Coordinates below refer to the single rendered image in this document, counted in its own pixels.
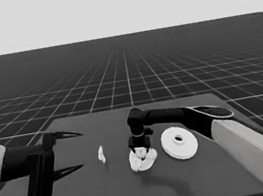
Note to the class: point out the small thin white T-shaped piece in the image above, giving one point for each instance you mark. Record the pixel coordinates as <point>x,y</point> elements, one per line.
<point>101,155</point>

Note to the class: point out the large thick white disc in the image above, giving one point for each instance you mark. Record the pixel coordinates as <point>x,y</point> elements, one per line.
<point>188,146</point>

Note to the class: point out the white round carrier with pins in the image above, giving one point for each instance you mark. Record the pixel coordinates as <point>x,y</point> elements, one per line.
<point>148,165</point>

